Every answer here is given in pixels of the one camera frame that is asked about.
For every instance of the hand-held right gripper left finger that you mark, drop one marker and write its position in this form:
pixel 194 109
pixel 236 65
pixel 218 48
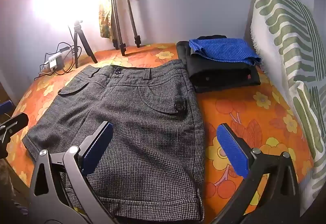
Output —
pixel 98 147

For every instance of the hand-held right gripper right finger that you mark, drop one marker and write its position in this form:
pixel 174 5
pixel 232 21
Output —
pixel 233 150

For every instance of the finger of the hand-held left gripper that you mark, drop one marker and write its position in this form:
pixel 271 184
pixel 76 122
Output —
pixel 15 122
pixel 5 107

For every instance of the grey houndstooth short pants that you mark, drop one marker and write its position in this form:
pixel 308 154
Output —
pixel 142 117

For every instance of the orange floral bedspread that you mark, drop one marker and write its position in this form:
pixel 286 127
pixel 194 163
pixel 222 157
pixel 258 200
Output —
pixel 254 117

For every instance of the white charger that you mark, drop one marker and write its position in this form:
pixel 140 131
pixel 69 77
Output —
pixel 53 64

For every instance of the black power adapter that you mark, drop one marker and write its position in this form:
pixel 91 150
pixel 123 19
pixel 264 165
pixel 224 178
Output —
pixel 60 63

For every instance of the black folded garment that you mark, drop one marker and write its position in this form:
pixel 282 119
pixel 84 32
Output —
pixel 219 73

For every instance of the small black tripod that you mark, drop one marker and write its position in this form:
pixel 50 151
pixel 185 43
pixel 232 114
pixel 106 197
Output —
pixel 75 43

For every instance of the blue ribbed folded cloth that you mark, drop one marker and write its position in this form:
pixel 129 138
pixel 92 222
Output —
pixel 224 49

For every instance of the white green striped pillow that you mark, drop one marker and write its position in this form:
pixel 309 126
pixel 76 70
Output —
pixel 285 35

